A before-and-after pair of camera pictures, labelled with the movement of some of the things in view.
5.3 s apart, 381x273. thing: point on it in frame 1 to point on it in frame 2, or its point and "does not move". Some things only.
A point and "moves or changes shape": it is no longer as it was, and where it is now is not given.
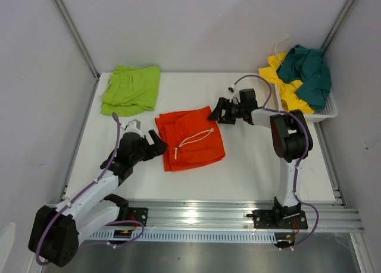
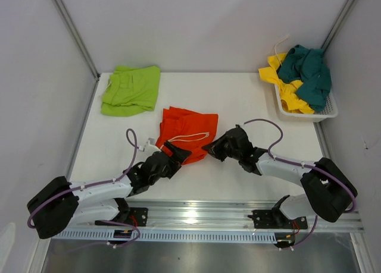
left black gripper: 157,148 to 180,157
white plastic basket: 330,110 does not move
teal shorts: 306,66 does not move
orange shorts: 193,137 moves or changes shape
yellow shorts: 290,99 does not move
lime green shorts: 131,90 does not move
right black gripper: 222,103 to 214,148
